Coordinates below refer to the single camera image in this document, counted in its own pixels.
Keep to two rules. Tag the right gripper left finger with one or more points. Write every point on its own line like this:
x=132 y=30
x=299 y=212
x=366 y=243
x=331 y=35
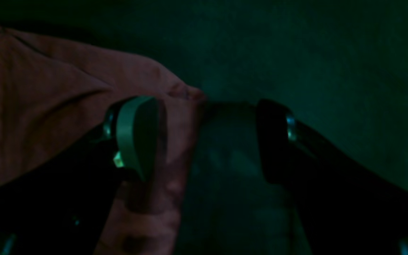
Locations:
x=60 y=208

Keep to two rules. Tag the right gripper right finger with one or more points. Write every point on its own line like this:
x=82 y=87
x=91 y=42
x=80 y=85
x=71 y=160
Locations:
x=345 y=209

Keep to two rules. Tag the red long-sleeve T-shirt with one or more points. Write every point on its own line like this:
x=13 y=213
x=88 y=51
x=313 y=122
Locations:
x=54 y=90

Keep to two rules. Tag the black table cloth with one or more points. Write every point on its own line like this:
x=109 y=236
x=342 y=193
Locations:
x=340 y=65

